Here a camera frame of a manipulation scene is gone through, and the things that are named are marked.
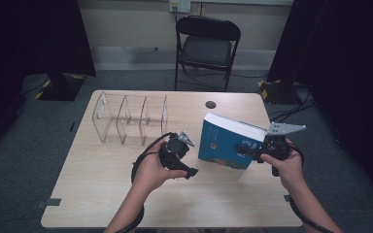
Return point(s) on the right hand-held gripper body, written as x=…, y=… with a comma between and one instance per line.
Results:
x=277, y=145

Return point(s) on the person's left hand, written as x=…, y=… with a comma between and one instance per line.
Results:
x=150, y=171

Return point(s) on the black stand base yellow tape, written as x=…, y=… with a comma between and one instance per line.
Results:
x=60, y=87
x=277, y=92

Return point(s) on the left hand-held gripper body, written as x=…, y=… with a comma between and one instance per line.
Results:
x=173, y=152

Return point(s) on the black curtain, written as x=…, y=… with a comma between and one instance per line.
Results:
x=29, y=39
x=343, y=64

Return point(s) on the grey tape piece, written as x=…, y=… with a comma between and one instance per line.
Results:
x=286, y=198
x=49, y=203

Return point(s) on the white wall socket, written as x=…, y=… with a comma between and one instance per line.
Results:
x=179, y=6

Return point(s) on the blue book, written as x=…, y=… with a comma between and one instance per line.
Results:
x=221, y=142

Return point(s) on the person's right hand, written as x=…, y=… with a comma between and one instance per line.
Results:
x=291, y=170

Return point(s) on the clear acrylic book rack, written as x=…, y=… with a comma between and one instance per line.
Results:
x=129, y=123

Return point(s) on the black folding chair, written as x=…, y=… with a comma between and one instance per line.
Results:
x=207, y=48

